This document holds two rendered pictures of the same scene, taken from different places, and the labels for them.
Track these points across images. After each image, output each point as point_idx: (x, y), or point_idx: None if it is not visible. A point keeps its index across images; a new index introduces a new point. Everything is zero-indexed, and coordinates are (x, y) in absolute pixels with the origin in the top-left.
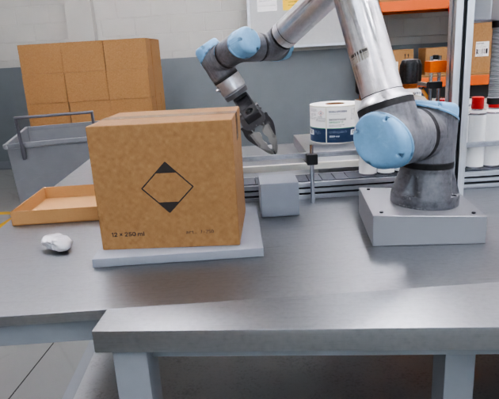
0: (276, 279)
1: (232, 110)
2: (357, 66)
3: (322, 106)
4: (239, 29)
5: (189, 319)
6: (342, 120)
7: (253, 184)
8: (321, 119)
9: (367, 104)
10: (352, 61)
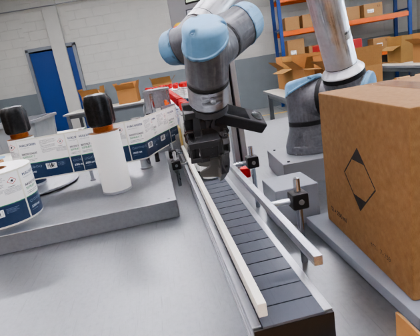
0: None
1: (362, 85)
2: (349, 41)
3: (12, 170)
4: (252, 3)
5: None
6: (34, 181)
7: (253, 216)
8: (15, 188)
9: (362, 67)
10: (344, 37)
